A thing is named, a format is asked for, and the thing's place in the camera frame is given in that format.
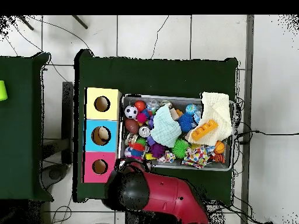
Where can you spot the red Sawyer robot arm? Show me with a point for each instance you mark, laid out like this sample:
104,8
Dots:
168,193

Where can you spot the shallow mesh bin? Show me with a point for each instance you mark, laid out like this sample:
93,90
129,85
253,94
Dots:
128,100

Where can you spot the wooden box with three holes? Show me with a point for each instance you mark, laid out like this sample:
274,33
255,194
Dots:
91,114

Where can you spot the mint green cloth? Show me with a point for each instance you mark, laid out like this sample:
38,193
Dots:
164,128

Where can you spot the brown toy football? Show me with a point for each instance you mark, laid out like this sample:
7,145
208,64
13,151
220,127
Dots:
132,126

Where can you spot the black and white soccer ball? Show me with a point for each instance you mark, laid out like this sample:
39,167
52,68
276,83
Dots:
131,112

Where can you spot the blue spiky ball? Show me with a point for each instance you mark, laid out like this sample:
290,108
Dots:
185,122

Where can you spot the green spiky ball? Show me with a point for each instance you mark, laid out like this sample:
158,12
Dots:
180,148

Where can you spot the dark green tablecloth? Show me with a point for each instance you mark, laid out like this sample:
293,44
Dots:
151,77
18,140

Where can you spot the orange toy brick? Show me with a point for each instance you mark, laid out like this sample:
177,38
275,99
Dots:
203,130

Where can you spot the cream knitted cloth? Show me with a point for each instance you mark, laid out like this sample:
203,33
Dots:
217,109

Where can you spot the small orange basketball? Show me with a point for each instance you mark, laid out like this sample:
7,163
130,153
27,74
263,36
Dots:
219,147

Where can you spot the black upright bar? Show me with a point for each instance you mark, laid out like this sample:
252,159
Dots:
67,121

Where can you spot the black tripod leg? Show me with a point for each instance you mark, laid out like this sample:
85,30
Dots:
80,22
25,22

